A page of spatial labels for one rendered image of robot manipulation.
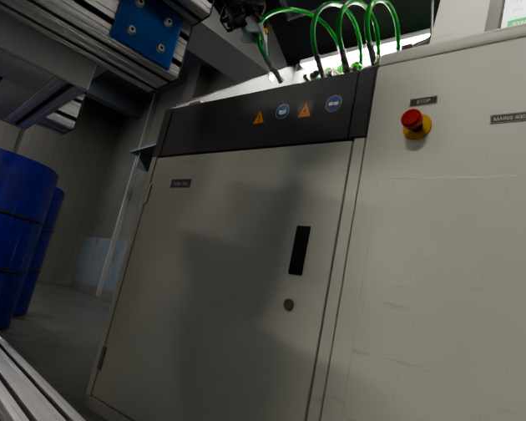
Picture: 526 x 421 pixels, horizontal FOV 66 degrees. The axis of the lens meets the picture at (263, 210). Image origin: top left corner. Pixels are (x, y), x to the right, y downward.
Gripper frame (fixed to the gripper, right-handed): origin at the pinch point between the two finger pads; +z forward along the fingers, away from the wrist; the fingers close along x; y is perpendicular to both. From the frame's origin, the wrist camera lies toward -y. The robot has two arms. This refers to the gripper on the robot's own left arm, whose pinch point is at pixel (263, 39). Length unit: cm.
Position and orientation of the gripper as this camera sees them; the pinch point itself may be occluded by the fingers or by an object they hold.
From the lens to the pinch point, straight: 141.4
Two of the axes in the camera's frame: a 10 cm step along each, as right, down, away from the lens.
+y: -7.7, 4.4, -4.7
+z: 5.5, 8.3, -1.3
